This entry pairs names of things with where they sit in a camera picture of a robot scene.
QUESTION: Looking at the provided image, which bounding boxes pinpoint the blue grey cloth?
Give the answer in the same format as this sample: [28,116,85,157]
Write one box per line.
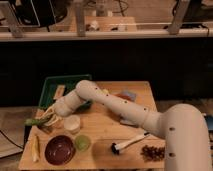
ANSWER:
[121,90,137,101]

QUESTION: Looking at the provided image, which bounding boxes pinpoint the tan wooden block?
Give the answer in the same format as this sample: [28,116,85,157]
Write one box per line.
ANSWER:
[53,85,65,100]

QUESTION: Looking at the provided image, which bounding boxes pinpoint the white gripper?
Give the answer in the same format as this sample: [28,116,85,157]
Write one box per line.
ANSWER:
[42,98,73,127]

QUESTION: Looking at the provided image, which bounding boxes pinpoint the brown dried chili pile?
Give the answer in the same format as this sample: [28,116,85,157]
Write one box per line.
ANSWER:
[141,145,165,162]

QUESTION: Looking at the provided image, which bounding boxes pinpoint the green pepper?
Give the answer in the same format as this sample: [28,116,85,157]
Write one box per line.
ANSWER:
[25,118,49,126]

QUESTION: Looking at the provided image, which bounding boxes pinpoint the metal cup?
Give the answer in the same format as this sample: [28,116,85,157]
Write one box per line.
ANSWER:
[37,125,53,134]

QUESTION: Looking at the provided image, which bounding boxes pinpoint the green plastic tray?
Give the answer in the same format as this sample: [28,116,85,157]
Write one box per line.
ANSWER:
[39,74,92,109]

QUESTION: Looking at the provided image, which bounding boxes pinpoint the green plastic cup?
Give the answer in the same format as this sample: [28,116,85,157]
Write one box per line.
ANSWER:
[74,135,91,151]

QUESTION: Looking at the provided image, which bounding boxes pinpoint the small yellow onion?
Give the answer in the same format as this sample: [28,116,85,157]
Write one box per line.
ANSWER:
[102,89,109,94]

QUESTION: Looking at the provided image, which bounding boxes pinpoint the dark red bowl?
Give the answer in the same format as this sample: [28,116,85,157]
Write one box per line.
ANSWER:
[44,135,75,165]

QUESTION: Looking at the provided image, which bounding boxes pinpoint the yellow corn cob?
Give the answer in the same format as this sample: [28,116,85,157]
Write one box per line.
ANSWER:
[31,135,40,162]

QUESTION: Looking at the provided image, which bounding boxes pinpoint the black and white brush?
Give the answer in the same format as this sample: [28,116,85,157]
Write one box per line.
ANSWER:
[111,132,149,154]

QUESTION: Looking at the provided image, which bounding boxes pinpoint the wooden cutting board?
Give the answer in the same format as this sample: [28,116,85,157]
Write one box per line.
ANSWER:
[18,81,168,171]

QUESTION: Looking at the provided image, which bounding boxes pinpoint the black box device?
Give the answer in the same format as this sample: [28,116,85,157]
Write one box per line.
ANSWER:
[15,0,70,27]

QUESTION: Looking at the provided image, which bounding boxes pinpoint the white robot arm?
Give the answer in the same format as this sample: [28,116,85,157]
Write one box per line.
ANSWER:
[53,80,213,171]

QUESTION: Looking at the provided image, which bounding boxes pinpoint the metal frame rail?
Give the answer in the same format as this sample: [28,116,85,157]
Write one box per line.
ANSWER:
[0,28,213,42]

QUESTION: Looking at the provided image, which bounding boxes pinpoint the white round container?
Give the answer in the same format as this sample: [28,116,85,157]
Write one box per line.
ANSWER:
[64,115,81,134]

